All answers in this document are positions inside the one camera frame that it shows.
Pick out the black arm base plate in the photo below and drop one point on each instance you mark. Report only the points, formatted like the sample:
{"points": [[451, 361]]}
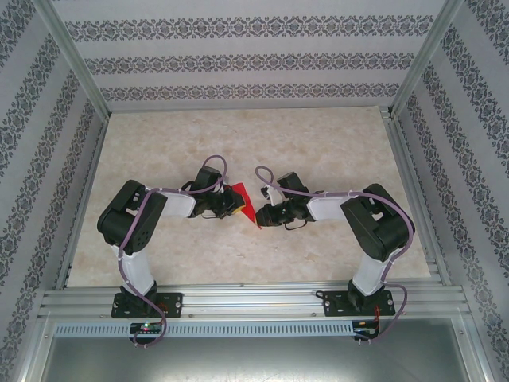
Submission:
{"points": [[334, 304], [171, 304]]}

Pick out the aluminium frame post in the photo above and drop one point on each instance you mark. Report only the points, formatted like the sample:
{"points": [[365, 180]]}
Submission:
{"points": [[427, 55], [71, 55]]}

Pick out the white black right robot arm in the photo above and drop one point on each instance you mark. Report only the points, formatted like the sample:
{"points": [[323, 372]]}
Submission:
{"points": [[371, 274]]}

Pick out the small circuit board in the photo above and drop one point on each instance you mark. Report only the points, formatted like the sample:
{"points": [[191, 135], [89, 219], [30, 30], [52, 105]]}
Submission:
{"points": [[365, 328], [146, 328]]}

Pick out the aluminium mounting beam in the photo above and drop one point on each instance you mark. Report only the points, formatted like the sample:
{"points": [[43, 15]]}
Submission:
{"points": [[246, 302]]}

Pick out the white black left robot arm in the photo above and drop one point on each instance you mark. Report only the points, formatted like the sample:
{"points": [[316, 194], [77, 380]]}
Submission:
{"points": [[137, 270]]}

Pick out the aluminium table edge rail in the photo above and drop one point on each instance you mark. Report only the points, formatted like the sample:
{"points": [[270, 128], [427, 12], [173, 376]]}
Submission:
{"points": [[82, 207], [415, 199]]}

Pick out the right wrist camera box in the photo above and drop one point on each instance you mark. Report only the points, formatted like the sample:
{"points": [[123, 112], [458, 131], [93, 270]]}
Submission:
{"points": [[272, 194]]}

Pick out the red square paper sheet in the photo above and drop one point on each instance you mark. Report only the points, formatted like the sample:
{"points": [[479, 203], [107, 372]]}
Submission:
{"points": [[247, 205]]}

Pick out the grey metal sheet panel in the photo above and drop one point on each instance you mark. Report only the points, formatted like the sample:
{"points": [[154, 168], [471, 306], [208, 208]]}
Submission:
{"points": [[254, 362]]}

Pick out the aluminium frame bar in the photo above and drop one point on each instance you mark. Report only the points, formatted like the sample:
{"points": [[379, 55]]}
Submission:
{"points": [[36, 350], [475, 350]]}

